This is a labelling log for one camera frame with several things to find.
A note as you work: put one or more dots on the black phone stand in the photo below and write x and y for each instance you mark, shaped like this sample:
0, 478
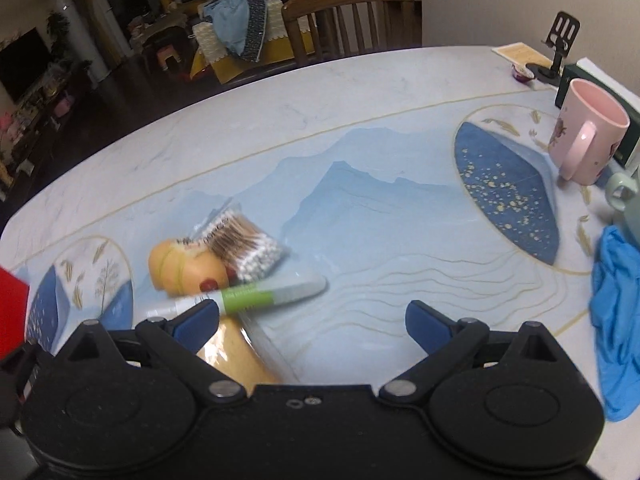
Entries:
562, 35

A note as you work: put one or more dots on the wrapped yellow bread bun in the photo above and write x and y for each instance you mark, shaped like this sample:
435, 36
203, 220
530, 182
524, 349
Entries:
182, 267

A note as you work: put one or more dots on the white standing air conditioner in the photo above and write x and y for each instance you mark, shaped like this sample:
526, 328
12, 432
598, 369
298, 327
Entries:
77, 30

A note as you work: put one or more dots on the beige card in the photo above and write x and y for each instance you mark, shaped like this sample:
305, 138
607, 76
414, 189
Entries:
517, 54

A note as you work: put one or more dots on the dark green box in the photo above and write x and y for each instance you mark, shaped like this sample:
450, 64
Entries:
632, 130

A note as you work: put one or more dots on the pink stool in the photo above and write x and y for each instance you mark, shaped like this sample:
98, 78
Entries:
167, 56

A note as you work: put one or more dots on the pink mug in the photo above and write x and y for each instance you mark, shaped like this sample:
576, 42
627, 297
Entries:
580, 140

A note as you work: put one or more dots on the pale green mug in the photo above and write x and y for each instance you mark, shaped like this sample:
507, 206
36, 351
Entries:
627, 205

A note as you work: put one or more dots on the dark tv cabinet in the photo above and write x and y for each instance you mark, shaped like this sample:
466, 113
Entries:
40, 125

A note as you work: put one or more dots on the cotton swab packet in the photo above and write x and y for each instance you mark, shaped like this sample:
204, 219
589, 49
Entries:
245, 245

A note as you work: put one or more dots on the blue cloth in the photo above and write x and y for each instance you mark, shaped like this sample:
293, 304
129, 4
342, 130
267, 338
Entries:
617, 310

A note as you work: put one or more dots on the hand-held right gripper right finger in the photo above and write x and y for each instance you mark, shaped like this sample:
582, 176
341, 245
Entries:
427, 326

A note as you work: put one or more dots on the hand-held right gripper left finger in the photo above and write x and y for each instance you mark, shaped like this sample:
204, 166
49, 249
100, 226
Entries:
196, 320

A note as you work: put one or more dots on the green white tube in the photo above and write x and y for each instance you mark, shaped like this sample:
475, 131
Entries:
255, 296

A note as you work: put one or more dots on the sofa with yellow cover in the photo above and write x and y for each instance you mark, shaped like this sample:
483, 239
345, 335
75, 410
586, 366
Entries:
277, 35

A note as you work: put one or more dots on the wrapped toast slices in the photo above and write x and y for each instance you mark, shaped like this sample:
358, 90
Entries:
235, 355

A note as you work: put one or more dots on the television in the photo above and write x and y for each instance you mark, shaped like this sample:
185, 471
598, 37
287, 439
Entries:
22, 65

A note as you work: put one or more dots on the small purple cup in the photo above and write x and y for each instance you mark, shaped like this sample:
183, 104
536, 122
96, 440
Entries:
522, 74

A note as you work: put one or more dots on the red cardboard box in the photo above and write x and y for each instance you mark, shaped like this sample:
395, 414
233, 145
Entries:
12, 310

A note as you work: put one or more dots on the blue denim clothes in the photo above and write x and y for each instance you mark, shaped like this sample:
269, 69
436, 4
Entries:
235, 22

